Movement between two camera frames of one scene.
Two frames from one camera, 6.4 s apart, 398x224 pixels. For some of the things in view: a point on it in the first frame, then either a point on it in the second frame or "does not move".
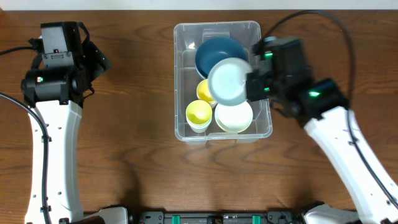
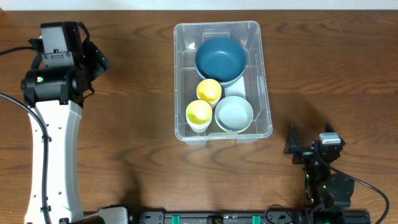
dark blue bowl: x=215 y=49 does not move
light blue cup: x=199 y=127 does not move
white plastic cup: x=198 y=128 does not move
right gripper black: x=257 y=94 -> x=291 y=147
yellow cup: x=203 y=91 does not move
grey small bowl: x=227 y=79 -> x=234 y=114
